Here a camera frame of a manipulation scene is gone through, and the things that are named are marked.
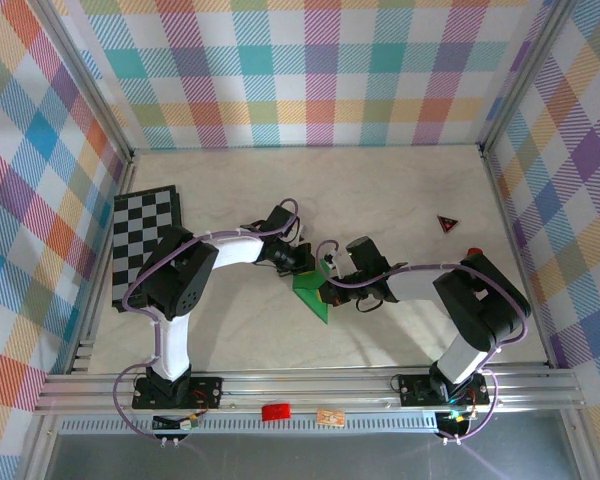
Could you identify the aluminium side rail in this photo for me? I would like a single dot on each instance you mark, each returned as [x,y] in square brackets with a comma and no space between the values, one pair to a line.
[498,200]
[121,180]

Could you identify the small green yellow connector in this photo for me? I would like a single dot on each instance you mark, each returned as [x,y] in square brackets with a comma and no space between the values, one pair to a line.
[190,423]
[457,415]

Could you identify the wide aluminium base rail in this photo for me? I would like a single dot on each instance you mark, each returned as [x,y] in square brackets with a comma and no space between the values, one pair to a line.
[330,392]

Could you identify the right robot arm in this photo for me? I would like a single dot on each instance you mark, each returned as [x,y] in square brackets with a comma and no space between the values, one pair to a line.
[480,310]

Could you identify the orange paper tag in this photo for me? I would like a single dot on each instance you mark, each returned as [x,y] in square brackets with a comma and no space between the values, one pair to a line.
[330,417]

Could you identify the green paper sheet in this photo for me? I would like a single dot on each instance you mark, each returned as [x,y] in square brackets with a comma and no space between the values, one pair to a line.
[307,291]

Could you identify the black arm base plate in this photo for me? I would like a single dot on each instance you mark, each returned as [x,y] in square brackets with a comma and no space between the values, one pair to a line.
[415,392]
[207,392]

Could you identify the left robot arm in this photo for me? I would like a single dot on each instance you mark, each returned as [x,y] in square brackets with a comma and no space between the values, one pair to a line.
[235,250]

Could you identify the black red triangle piece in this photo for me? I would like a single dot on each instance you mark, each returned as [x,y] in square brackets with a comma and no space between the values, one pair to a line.
[448,223]

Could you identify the aluminium frame post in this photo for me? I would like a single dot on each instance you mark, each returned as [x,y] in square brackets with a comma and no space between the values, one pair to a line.
[92,87]
[523,75]

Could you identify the red cylinder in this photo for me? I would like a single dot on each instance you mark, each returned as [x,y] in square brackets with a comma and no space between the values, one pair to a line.
[475,251]

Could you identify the red plastic block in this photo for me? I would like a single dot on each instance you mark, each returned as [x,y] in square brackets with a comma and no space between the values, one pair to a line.
[276,412]

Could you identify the black grey chessboard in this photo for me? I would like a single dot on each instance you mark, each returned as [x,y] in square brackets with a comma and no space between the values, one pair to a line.
[140,220]

